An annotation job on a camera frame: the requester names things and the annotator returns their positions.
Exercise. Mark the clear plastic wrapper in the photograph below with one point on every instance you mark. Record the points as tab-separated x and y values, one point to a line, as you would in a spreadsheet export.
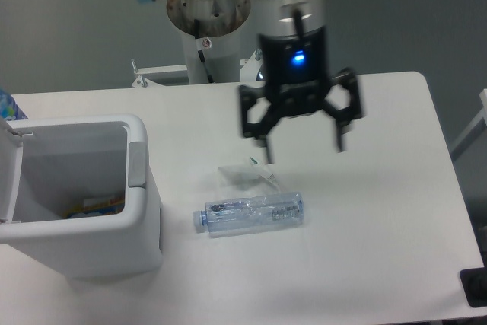
251	178

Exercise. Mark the blue patterned bottle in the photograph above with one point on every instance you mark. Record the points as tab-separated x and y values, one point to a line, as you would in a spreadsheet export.
9	108

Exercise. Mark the white push-lid trash can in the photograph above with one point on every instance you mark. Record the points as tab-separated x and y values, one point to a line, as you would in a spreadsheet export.
78	194

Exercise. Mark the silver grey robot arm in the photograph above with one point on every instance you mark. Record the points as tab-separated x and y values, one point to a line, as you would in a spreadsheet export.
215	18

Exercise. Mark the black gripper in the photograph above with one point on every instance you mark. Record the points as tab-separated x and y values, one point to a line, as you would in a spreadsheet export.
297	84

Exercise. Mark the clear plastic water bottle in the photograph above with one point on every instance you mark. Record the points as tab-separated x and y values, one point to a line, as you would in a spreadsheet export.
250	215

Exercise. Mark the white furniture leg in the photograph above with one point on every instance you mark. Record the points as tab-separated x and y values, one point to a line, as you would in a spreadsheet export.
471	132

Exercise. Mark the colourful trash inside bin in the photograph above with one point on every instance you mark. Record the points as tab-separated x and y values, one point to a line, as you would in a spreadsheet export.
94	207

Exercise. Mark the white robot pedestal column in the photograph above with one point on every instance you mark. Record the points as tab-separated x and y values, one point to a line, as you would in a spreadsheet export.
212	59

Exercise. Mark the white metal base frame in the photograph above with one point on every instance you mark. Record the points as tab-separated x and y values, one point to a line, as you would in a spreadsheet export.
251	69

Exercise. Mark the black device at table corner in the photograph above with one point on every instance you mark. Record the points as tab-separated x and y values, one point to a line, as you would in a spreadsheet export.
474	286

